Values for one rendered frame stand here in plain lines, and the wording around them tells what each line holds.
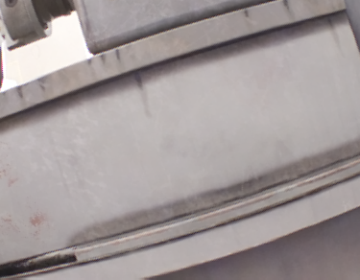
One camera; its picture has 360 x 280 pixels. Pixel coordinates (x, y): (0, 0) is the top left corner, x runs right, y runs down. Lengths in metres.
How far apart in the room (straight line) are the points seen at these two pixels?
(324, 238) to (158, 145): 0.39
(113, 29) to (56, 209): 0.39
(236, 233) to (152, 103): 0.33
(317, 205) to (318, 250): 0.15
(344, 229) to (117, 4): 0.66
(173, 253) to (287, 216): 0.21
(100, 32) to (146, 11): 0.10
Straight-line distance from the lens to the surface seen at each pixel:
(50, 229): 1.30
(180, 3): 1.28
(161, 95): 1.25
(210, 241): 1.10
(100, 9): 1.29
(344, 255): 1.25
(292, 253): 1.22
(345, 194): 1.12
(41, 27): 1.51
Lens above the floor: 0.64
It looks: level
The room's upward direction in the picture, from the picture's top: 18 degrees counter-clockwise
